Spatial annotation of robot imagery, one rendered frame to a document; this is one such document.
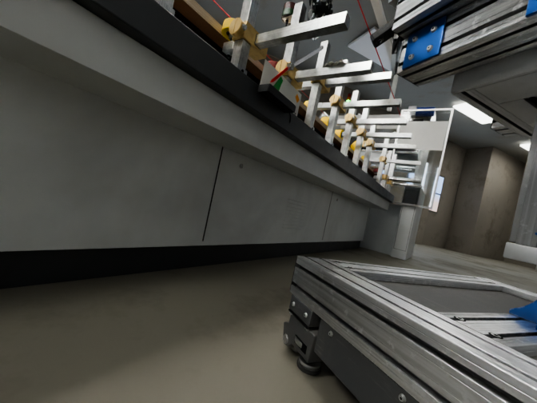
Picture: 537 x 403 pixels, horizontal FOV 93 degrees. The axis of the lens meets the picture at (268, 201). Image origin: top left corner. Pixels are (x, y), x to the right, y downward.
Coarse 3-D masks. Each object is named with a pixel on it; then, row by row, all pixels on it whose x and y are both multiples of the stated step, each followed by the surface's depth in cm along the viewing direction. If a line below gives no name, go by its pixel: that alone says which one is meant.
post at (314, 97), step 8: (328, 48) 119; (320, 56) 119; (320, 64) 118; (312, 88) 119; (320, 88) 120; (312, 96) 118; (312, 104) 118; (312, 112) 118; (304, 120) 119; (312, 120) 119
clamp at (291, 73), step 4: (280, 60) 96; (284, 60) 95; (276, 64) 97; (280, 64) 96; (284, 64) 95; (276, 68) 97; (280, 68) 96; (284, 68) 95; (288, 72) 96; (292, 72) 98; (288, 76) 97; (292, 76) 99; (292, 80) 100; (292, 84) 103; (296, 84) 102; (300, 84) 104; (296, 88) 106; (300, 88) 105
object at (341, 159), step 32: (96, 0) 45; (128, 0) 49; (128, 32) 53; (160, 32) 55; (192, 32) 61; (192, 64) 62; (224, 64) 70; (224, 96) 77; (256, 96) 82; (288, 128) 100; (384, 192) 255
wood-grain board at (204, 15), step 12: (180, 0) 77; (192, 0) 78; (180, 12) 82; (192, 12) 81; (204, 12) 82; (204, 24) 85; (216, 24) 87; (216, 36) 91; (252, 60) 103; (252, 72) 111; (300, 108) 140; (324, 132) 173; (336, 144) 196
